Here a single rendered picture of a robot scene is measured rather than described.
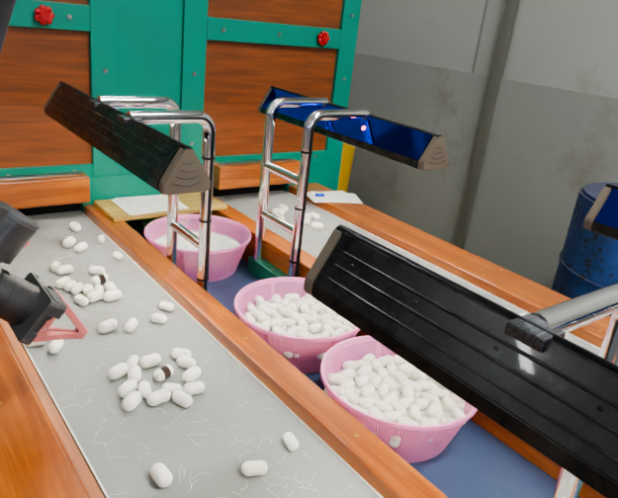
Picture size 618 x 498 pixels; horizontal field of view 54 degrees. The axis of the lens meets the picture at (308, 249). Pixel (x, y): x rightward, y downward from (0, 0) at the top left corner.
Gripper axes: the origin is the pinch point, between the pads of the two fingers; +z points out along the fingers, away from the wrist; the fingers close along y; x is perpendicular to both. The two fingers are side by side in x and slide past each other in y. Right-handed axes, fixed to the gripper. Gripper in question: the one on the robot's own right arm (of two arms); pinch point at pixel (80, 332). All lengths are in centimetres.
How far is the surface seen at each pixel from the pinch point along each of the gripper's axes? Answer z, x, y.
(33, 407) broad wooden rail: 0.5, 11.8, -1.5
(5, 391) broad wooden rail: -1.3, 13.3, 3.9
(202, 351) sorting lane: 24.6, -5.3, 4.4
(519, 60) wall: 171, -189, 109
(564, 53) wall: 168, -194, 87
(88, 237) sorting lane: 24, -5, 63
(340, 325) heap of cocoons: 46, -24, 0
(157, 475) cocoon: 8.3, 6.3, -21.4
